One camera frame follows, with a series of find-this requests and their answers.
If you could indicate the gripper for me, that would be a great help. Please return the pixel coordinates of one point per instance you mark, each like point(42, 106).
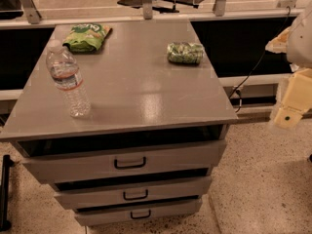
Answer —
point(300, 43)

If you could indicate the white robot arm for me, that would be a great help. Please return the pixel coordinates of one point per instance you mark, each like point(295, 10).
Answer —
point(296, 42)

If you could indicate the green soda can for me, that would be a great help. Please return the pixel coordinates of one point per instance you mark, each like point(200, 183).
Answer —
point(184, 52)

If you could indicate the bottom grey drawer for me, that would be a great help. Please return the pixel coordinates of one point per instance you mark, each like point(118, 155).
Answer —
point(131, 213)

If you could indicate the grey drawer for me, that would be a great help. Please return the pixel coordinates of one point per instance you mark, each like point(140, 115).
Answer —
point(131, 213)
point(133, 193)
point(125, 162)

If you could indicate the grey drawer cabinet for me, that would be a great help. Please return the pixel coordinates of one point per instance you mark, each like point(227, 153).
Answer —
point(138, 99)

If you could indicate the green chip bag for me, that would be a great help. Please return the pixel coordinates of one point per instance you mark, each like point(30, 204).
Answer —
point(87, 37)

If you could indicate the clear plastic water bottle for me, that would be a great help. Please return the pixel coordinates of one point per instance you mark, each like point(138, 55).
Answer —
point(65, 72)

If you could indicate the top grey drawer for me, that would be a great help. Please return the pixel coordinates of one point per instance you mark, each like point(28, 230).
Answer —
point(125, 162)

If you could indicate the middle grey drawer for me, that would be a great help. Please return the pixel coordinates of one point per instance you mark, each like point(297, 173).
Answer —
point(133, 193)

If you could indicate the black bar at left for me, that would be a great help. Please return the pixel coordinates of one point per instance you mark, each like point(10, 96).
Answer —
point(7, 163)

